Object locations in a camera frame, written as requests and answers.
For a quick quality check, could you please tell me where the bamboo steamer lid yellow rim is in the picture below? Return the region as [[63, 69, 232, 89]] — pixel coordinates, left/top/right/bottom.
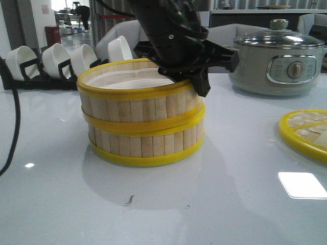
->
[[278, 109, 326, 164]]

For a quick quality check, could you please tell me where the white bowl far left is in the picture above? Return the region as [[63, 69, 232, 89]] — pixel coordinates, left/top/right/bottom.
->
[[5, 46, 37, 81]]

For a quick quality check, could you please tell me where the white liner in upper basket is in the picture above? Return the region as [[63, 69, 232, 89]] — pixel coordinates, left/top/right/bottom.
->
[[86, 68, 174, 89]]

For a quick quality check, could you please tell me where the black dish rack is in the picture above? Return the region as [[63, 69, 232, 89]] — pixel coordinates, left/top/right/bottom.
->
[[0, 58, 109, 91]]

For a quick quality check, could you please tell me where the person in dark clothes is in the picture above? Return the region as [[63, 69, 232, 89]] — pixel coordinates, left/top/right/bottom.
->
[[71, 2, 90, 32]]

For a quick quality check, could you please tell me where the red bin in background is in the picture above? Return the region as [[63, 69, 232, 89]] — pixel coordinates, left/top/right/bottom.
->
[[44, 26, 61, 47]]

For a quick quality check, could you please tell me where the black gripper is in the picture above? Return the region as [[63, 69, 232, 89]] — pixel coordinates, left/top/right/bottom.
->
[[134, 40, 240, 97]]

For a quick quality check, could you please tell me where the green electric cooking pot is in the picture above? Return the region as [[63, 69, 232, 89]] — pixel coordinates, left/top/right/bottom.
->
[[229, 43, 326, 96]]

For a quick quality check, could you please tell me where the bamboo steamer basket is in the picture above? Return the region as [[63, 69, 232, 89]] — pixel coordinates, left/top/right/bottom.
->
[[88, 119, 204, 167], [77, 58, 205, 136]]

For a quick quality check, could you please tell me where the grey chair far right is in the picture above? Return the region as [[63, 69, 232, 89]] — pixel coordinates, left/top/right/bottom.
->
[[297, 13, 326, 38]]

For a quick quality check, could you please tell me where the glass pot lid with knob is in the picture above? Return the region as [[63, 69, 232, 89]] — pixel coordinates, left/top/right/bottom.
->
[[234, 19, 324, 48]]

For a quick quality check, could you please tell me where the white cabinet in background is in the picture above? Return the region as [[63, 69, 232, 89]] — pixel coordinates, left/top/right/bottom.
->
[[197, 0, 211, 28]]

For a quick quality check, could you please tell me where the white bowl right end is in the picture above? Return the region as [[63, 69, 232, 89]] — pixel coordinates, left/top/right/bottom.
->
[[107, 36, 133, 62]]

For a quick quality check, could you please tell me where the black cable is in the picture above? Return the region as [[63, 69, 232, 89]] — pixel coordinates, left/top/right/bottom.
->
[[0, 56, 21, 177]]

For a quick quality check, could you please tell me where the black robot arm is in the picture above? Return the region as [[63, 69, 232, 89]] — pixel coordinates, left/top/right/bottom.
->
[[119, 1, 239, 97]]

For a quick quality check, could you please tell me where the white bowl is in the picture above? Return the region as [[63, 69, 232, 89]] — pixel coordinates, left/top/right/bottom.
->
[[71, 44, 97, 77], [42, 43, 70, 78], [5, 46, 37, 81]]

